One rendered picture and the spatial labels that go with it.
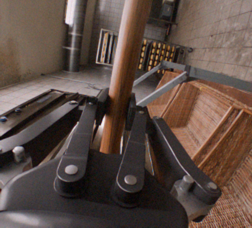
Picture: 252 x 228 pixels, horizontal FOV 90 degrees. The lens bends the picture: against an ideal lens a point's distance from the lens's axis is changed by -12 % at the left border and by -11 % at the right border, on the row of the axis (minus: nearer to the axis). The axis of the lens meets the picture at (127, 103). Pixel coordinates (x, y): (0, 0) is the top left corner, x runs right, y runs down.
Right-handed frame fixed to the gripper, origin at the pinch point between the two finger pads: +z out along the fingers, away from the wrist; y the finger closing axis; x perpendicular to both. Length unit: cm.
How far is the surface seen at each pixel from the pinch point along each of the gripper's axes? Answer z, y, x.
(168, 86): 37.6, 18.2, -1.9
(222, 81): 37, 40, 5
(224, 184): 28, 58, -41
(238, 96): 48, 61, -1
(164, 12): 429, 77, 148
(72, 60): 289, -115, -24
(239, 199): 19, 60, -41
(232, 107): 33, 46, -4
